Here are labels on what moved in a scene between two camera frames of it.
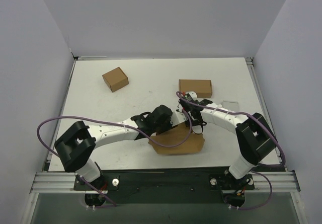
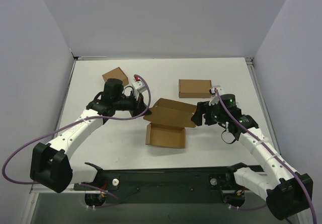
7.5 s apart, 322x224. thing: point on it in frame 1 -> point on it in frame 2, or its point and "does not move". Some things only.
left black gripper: x=165 y=127 -> x=138 y=105
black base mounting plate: x=165 y=187 does not move
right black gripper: x=195 y=118 -> x=204 y=115
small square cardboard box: x=115 y=79 does not move
